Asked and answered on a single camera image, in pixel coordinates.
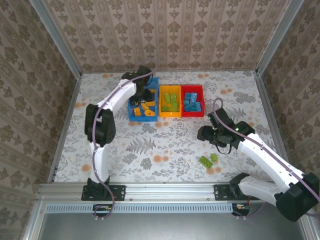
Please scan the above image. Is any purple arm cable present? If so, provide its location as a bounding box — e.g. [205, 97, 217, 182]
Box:
[91, 59, 157, 222]
[212, 97, 320, 221]

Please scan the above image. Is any yellow plastic bin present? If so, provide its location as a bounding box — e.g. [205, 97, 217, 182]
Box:
[159, 84, 183, 118]

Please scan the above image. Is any aluminium frame post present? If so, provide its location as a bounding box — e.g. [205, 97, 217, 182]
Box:
[28, 0, 83, 78]
[255, 0, 305, 76]

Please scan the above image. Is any aluminium side rail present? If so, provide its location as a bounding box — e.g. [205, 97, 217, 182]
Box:
[47, 73, 83, 183]
[254, 71, 296, 183]

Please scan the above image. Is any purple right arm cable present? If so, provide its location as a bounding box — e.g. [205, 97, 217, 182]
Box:
[212, 97, 320, 221]

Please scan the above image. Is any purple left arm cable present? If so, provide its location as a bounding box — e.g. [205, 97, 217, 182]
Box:
[91, 59, 157, 222]

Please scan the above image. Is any blue plastic bin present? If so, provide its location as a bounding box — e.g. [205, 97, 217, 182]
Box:
[127, 76, 160, 123]

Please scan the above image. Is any slotted cable duct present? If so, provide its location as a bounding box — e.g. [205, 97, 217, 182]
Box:
[46, 202, 236, 214]

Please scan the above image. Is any aluminium mounting beam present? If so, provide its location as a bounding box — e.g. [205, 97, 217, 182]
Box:
[37, 181, 307, 202]

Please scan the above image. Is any red plastic bin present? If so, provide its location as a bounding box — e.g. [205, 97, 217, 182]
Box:
[180, 84, 205, 118]

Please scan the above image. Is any grey metal base panel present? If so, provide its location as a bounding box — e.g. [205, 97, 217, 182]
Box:
[22, 199, 320, 240]

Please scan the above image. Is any floral patterned table cover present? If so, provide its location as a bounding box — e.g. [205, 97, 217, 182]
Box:
[53, 71, 287, 183]

